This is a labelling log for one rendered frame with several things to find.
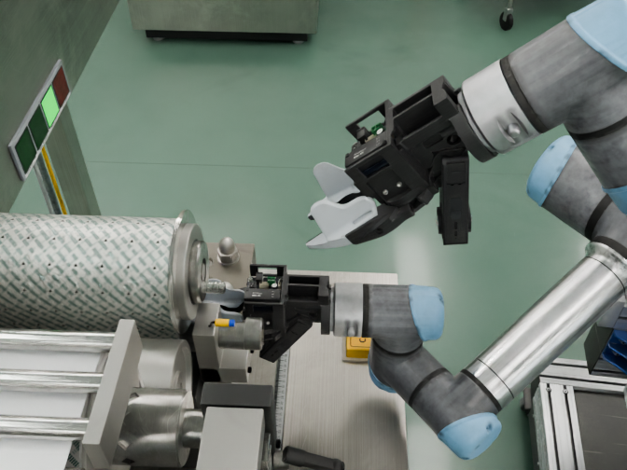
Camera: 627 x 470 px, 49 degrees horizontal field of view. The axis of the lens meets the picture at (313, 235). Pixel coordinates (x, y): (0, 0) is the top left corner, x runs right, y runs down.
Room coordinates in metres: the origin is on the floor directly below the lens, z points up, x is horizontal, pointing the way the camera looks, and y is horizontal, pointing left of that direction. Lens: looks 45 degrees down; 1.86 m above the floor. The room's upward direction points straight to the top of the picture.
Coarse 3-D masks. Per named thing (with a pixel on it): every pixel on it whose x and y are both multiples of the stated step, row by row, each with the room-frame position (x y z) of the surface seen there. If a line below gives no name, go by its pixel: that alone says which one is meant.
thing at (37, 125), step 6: (36, 114) 0.92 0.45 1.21; (36, 120) 0.92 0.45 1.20; (42, 120) 0.93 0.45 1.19; (30, 126) 0.89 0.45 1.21; (36, 126) 0.91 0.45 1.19; (42, 126) 0.93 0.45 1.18; (36, 132) 0.90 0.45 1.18; (42, 132) 0.92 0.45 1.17; (36, 138) 0.90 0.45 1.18; (42, 138) 0.91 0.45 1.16; (36, 144) 0.89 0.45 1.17
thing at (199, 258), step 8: (192, 248) 0.54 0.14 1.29; (200, 248) 0.54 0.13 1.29; (192, 256) 0.53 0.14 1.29; (200, 256) 0.54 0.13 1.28; (208, 256) 0.57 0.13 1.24; (192, 264) 0.52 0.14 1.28; (200, 264) 0.53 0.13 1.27; (208, 264) 0.57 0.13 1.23; (192, 272) 0.51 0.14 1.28; (200, 272) 0.52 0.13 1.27; (208, 272) 0.56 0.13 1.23; (192, 280) 0.51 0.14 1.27; (200, 280) 0.52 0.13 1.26; (208, 280) 0.55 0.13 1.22; (192, 288) 0.50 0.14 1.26; (200, 288) 0.51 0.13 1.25; (192, 296) 0.50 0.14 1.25; (200, 296) 0.51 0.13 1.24
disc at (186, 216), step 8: (184, 216) 0.57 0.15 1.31; (192, 216) 0.60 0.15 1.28; (176, 224) 0.55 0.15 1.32; (184, 224) 0.56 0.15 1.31; (176, 232) 0.53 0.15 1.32; (176, 240) 0.53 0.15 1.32; (176, 248) 0.52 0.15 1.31; (176, 256) 0.52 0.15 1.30; (168, 264) 0.50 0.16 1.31; (168, 272) 0.49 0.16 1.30; (168, 280) 0.49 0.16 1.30; (168, 288) 0.48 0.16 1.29; (168, 296) 0.48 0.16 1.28; (176, 304) 0.48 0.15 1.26; (176, 312) 0.48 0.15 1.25; (176, 320) 0.47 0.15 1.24; (184, 320) 0.49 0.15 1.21; (176, 328) 0.47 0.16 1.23; (184, 328) 0.49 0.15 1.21
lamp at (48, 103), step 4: (48, 92) 0.98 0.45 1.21; (52, 92) 1.00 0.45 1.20; (48, 96) 0.98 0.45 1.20; (52, 96) 0.99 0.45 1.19; (44, 100) 0.96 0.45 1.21; (48, 100) 0.97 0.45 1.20; (52, 100) 0.99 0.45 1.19; (44, 104) 0.96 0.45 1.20; (48, 104) 0.97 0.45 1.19; (52, 104) 0.98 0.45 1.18; (56, 104) 1.00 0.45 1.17; (44, 108) 0.95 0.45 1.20; (48, 108) 0.96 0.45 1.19; (52, 108) 0.98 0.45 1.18; (56, 108) 0.99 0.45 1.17; (48, 112) 0.96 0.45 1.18; (52, 112) 0.98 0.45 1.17; (56, 112) 0.99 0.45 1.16; (48, 116) 0.96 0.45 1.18; (52, 116) 0.97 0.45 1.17; (48, 120) 0.95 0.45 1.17; (52, 120) 0.97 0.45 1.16
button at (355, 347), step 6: (348, 342) 0.67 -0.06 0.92; (354, 342) 0.67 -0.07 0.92; (360, 342) 0.67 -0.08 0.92; (366, 342) 0.67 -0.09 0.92; (348, 348) 0.66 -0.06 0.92; (354, 348) 0.66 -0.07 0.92; (360, 348) 0.66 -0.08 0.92; (366, 348) 0.66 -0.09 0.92; (348, 354) 0.66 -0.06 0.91; (354, 354) 0.66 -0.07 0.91; (360, 354) 0.65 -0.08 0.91; (366, 354) 0.65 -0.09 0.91
